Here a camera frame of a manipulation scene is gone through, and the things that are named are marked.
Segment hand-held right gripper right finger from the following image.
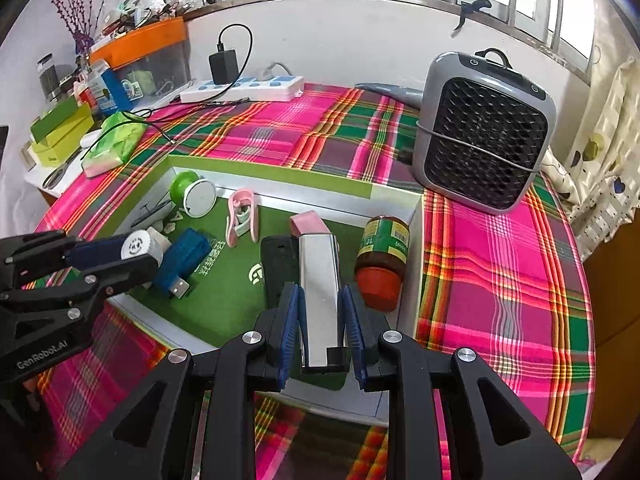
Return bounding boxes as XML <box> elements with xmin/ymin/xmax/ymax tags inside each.
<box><xmin>337</xmin><ymin>282</ymin><xmax>583</xmax><ymax>480</ymax></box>

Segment black window hook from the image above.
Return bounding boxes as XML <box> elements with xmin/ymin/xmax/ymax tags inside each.
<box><xmin>452</xmin><ymin>0</ymin><xmax>494</xmax><ymax>34</ymax></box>

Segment blue white carton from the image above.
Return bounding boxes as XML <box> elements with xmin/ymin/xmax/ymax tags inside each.
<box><xmin>90</xmin><ymin>59</ymin><xmax>134</xmax><ymax>114</ymax></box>

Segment green white spool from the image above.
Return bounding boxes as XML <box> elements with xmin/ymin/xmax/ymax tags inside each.
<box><xmin>169</xmin><ymin>169</ymin><xmax>219</xmax><ymax>219</ymax></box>

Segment purple flower branches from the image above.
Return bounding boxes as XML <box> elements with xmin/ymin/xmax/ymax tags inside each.
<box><xmin>45</xmin><ymin>0</ymin><xmax>117</xmax><ymax>54</ymax></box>

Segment black silver rectangular device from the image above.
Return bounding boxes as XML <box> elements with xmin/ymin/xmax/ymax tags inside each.
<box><xmin>261</xmin><ymin>232</ymin><xmax>351</xmax><ymax>374</ymax></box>

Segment orange lidded storage bin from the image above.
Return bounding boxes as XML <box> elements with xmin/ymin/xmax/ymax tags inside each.
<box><xmin>89</xmin><ymin>16</ymin><xmax>191</xmax><ymax>106</ymax></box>

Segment glass jar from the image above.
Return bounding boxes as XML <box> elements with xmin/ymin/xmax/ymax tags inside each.
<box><xmin>37</xmin><ymin>53</ymin><xmax>61</xmax><ymax>104</ymax></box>

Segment green tissue packet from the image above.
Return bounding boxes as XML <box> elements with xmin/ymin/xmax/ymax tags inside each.
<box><xmin>80</xmin><ymin>111</ymin><xmax>147</xmax><ymax>179</ymax></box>

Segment patterned cream curtain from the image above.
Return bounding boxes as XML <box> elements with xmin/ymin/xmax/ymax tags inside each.
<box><xmin>542</xmin><ymin>57</ymin><xmax>640</xmax><ymax>261</ymax></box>

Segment pink clip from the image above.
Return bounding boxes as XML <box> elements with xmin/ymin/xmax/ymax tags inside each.
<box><xmin>290</xmin><ymin>212</ymin><xmax>332</xmax><ymax>236</ymax></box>

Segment brown bottle orange cap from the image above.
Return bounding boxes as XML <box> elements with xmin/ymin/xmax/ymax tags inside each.
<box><xmin>354</xmin><ymin>215</ymin><xmax>412</xmax><ymax>314</ymax></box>

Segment black adapter cable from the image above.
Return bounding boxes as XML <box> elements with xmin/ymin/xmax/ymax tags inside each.
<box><xmin>216</xmin><ymin>24</ymin><xmax>254</xmax><ymax>83</ymax></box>

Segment green white cardboard box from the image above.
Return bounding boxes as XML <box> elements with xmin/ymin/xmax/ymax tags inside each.
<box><xmin>107</xmin><ymin>153</ymin><xmax>426</xmax><ymax>429</ymax></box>

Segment yellow-green cardboard box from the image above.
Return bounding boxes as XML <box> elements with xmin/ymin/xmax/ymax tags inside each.
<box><xmin>30</xmin><ymin>112</ymin><xmax>96</xmax><ymax>167</ymax></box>

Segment white floral pillow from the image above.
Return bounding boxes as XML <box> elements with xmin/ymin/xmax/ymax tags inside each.
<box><xmin>540</xmin><ymin>147</ymin><xmax>581</xmax><ymax>206</ymax></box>

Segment white blue power strip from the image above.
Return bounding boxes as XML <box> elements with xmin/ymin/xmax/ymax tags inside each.
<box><xmin>178</xmin><ymin>75</ymin><xmax>306</xmax><ymax>104</ymax></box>

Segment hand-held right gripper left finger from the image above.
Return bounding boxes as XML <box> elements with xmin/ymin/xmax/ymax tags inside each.
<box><xmin>55</xmin><ymin>282</ymin><xmax>307</xmax><ymax>480</ymax></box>

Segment grey space heater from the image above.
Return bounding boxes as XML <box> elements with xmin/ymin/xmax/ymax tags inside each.
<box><xmin>412</xmin><ymin>49</ymin><xmax>557</xmax><ymax>216</ymax></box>

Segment pink eyelash curler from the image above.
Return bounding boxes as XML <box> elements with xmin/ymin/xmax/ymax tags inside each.
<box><xmin>225</xmin><ymin>188</ymin><xmax>259</xmax><ymax>249</ymax></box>

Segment white plug charger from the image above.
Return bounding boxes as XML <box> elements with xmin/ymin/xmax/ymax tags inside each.
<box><xmin>145</xmin><ymin>227</ymin><xmax>174</xmax><ymax>267</ymax></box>

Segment thin black cable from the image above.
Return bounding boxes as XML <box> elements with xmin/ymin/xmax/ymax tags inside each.
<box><xmin>122</xmin><ymin>107</ymin><xmax>177</xmax><ymax>147</ymax></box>

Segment scissors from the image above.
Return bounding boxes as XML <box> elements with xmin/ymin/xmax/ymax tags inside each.
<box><xmin>42</xmin><ymin>162</ymin><xmax>76</xmax><ymax>191</ymax></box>

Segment blue usb device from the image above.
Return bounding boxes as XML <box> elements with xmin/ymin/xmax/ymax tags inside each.
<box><xmin>153</xmin><ymin>228</ymin><xmax>211</xmax><ymax>301</ymax></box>

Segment wooden cabinet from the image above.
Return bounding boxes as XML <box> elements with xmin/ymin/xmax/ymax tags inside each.
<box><xmin>582</xmin><ymin>220</ymin><xmax>640</xmax><ymax>461</ymax></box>

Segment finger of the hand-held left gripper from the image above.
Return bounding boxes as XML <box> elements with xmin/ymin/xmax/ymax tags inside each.
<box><xmin>0</xmin><ymin>253</ymin><xmax>162</xmax><ymax>322</ymax></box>
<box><xmin>0</xmin><ymin>230</ymin><xmax>128</xmax><ymax>292</ymax></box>

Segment black power adapter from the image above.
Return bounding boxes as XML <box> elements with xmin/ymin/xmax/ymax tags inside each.
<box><xmin>208</xmin><ymin>50</ymin><xmax>239</xmax><ymax>85</ymax></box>

